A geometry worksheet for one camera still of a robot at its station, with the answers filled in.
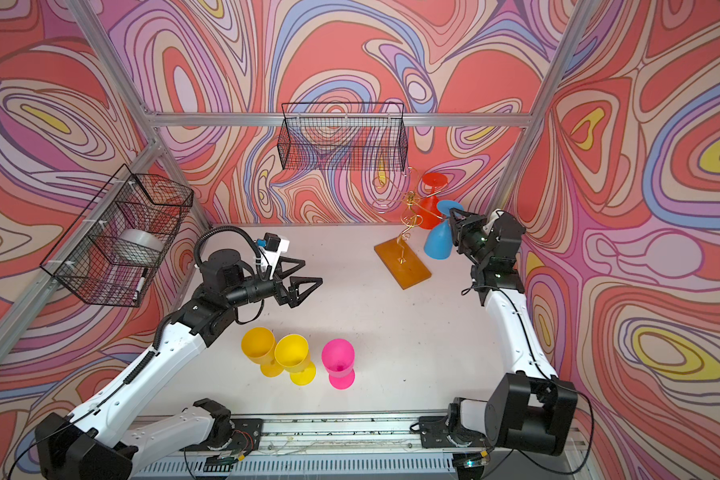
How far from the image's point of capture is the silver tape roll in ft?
2.32

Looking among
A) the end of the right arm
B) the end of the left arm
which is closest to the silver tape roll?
the end of the left arm

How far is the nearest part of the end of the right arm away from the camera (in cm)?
66

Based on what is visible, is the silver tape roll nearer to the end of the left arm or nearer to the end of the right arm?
the end of the left arm

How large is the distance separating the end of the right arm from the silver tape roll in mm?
734
